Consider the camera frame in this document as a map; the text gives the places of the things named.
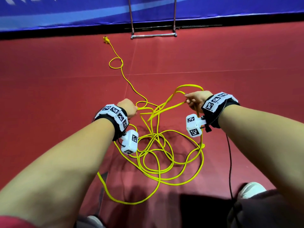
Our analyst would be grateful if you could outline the person's dark trousers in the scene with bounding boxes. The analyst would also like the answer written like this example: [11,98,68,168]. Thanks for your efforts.
[227,188,304,228]

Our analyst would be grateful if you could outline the black marker wristband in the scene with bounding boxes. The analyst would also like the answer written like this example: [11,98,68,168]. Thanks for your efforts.
[92,103,130,142]
[201,92,240,129]

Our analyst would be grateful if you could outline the metal rack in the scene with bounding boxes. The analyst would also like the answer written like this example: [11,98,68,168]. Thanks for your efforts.
[127,0,178,40]

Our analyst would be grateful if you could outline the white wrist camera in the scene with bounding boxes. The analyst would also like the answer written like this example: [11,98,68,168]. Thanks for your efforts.
[120,129,140,156]
[185,113,207,138]

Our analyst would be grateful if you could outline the person's right forearm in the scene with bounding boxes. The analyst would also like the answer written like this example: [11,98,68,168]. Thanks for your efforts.
[218,104,304,214]

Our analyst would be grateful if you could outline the pink shirt sleeve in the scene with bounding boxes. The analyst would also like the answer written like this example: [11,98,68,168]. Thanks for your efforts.
[0,215,38,228]

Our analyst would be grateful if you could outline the person's right hand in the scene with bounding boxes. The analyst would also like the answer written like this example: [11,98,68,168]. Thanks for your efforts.
[184,90,213,113]

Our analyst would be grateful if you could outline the yellow cord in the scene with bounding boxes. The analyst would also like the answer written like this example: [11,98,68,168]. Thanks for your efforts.
[96,36,206,206]

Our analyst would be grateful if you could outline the person's left hand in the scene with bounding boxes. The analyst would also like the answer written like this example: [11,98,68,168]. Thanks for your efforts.
[116,98,139,120]

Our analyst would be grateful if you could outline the person's left forearm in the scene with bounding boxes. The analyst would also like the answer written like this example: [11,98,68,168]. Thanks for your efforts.
[0,118,116,228]

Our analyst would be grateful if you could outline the black cable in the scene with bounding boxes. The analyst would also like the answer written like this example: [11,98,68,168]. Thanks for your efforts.
[225,135,236,200]

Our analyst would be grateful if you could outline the blue banner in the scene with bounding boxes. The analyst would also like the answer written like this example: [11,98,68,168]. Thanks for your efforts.
[0,0,304,32]

